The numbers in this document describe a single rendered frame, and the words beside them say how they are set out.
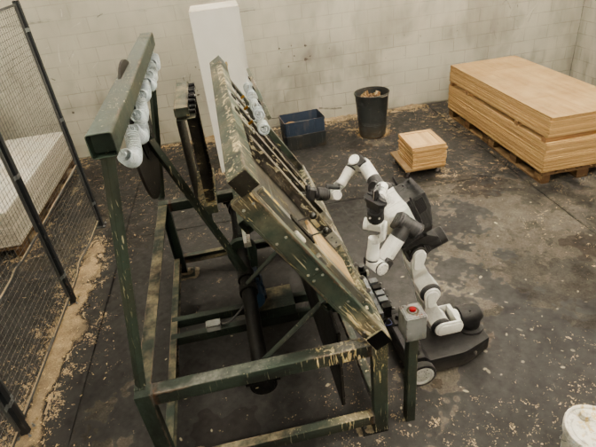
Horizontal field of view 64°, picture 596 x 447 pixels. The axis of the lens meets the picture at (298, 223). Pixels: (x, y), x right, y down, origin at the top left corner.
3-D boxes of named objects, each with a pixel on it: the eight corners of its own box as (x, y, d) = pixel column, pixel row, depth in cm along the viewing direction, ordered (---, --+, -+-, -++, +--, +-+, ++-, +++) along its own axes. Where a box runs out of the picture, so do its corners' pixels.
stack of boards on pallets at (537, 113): (623, 169, 548) (643, 103, 506) (538, 184, 539) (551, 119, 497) (509, 105, 755) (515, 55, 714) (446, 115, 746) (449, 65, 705)
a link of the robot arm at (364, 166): (360, 148, 312) (374, 169, 299) (368, 157, 322) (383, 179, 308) (346, 159, 315) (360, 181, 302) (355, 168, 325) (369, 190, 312)
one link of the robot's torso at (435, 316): (443, 314, 351) (428, 268, 325) (455, 333, 334) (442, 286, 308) (423, 323, 351) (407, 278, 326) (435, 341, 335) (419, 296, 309)
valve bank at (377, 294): (399, 333, 294) (400, 304, 281) (377, 338, 292) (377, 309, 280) (373, 284, 336) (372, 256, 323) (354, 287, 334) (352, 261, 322)
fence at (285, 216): (360, 303, 275) (365, 300, 274) (257, 195, 226) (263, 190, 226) (357, 298, 279) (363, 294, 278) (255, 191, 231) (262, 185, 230)
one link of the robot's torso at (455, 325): (450, 314, 352) (451, 301, 345) (463, 333, 336) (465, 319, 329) (424, 320, 350) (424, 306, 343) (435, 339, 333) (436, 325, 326)
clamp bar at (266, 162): (335, 250, 321) (364, 229, 317) (218, 120, 261) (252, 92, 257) (332, 242, 330) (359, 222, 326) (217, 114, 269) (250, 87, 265)
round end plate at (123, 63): (164, 222, 263) (121, 78, 221) (153, 223, 263) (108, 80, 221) (169, 164, 331) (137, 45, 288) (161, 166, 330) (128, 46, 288)
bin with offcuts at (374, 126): (395, 137, 695) (395, 93, 661) (360, 143, 691) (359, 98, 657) (383, 125, 739) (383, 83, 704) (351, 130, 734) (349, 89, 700)
